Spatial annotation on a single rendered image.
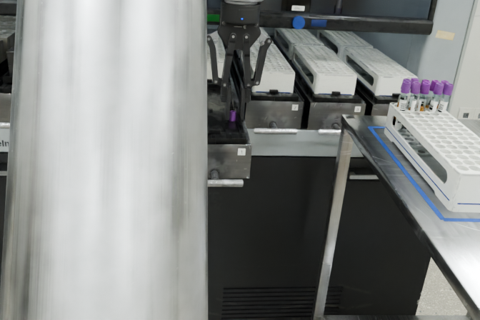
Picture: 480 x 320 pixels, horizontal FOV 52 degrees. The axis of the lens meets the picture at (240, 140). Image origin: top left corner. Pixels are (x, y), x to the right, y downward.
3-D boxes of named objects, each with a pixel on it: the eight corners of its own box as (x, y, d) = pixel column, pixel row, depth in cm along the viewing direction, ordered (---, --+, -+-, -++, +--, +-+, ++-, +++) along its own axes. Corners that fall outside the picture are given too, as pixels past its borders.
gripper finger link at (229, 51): (238, 34, 95) (231, 33, 95) (227, 89, 99) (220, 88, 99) (236, 30, 98) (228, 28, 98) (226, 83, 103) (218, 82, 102)
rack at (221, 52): (186, 56, 150) (187, 35, 147) (220, 57, 151) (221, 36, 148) (187, 86, 123) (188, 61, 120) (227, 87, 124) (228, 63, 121)
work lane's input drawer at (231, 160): (180, 73, 155) (180, 45, 152) (223, 75, 157) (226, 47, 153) (176, 190, 89) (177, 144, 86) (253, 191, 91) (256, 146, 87)
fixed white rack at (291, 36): (273, 41, 176) (274, 23, 173) (301, 42, 177) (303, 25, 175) (289, 63, 149) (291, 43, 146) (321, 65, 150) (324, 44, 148)
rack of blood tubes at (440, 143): (383, 131, 99) (388, 102, 97) (431, 133, 100) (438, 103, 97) (449, 211, 72) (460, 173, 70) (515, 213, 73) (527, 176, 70)
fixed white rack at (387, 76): (340, 67, 149) (343, 46, 147) (372, 68, 150) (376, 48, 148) (374, 101, 122) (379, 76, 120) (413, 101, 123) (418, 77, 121)
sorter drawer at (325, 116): (264, 57, 182) (266, 32, 178) (301, 58, 183) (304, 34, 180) (311, 138, 116) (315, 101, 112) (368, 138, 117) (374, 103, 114)
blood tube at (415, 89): (402, 138, 95) (413, 83, 90) (399, 135, 96) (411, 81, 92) (411, 138, 95) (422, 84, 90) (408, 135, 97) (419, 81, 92)
